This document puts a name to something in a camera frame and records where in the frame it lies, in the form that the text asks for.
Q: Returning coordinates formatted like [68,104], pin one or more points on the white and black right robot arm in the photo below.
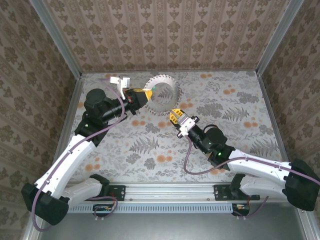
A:
[257,162]

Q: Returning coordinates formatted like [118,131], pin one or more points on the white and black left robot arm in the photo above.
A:
[70,155]

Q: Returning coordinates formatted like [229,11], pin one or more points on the floral patterned table cover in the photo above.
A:
[200,82]

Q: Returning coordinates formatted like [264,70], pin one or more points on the black connector box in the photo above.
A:
[241,208]
[102,208]

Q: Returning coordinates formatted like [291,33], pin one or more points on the grey metal sheet panel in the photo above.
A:
[162,227]

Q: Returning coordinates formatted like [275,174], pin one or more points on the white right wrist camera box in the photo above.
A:
[188,125]

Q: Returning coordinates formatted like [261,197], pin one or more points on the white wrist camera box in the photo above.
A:
[125,81]
[188,125]

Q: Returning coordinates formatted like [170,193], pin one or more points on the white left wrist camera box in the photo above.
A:
[125,81]

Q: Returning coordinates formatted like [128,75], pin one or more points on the aluminium table side rail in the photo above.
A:
[272,107]
[72,105]

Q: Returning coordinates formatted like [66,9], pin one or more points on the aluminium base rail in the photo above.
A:
[162,192]

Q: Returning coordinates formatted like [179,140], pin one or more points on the aluminium frame post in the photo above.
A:
[55,37]
[280,37]

